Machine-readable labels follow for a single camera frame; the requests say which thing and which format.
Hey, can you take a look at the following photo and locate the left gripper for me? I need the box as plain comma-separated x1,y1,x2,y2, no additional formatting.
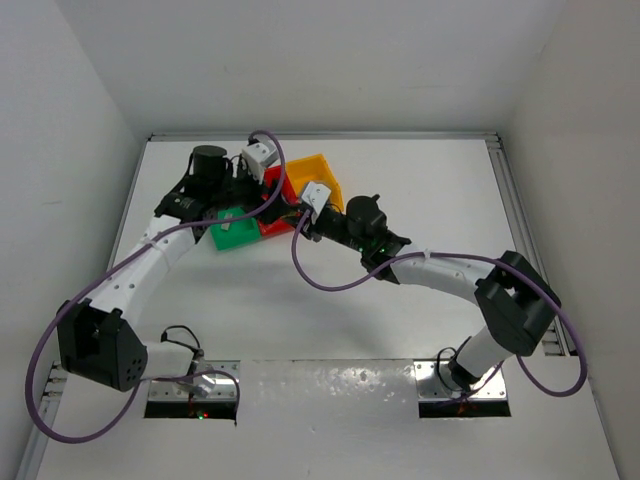
211,160,289,224

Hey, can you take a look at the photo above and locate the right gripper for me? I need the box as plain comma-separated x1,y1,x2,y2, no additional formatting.
285,202,368,254

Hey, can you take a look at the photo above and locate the grey eraser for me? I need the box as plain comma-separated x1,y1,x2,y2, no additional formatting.
220,211,234,232

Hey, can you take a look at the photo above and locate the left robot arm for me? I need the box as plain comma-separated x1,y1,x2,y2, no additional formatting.
56,139,283,392

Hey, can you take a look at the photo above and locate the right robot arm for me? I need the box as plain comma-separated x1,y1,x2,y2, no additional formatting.
291,196,560,392

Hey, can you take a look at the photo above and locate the red plastic bin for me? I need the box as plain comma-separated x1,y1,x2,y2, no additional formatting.
257,166,297,238

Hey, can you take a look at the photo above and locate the green plastic bin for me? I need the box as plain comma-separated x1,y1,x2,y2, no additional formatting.
209,217,261,251

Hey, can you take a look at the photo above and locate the yellow plastic bin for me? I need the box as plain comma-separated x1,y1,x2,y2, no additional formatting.
286,154,344,212

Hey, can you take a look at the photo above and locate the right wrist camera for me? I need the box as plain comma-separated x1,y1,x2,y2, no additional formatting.
299,181,332,223

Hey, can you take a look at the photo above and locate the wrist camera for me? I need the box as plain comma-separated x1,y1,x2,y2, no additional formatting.
299,181,332,223
241,142,279,183

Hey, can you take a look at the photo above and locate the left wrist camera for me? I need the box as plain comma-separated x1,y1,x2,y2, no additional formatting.
241,142,279,183

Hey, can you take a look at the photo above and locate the aluminium frame rail back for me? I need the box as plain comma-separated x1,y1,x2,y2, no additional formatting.
148,131,500,142

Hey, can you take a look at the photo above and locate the aluminium frame rail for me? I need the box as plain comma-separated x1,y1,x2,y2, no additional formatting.
485,134,573,356
148,131,500,142

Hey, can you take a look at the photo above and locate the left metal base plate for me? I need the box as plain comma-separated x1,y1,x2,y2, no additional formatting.
147,360,240,403

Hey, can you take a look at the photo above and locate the metal base plate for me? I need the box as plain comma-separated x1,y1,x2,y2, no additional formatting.
414,360,507,402
147,360,240,403

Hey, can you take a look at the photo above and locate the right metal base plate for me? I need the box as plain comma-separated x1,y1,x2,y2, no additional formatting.
414,360,507,402

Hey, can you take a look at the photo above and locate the aluminium frame rail right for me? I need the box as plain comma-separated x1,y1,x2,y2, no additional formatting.
485,134,573,356

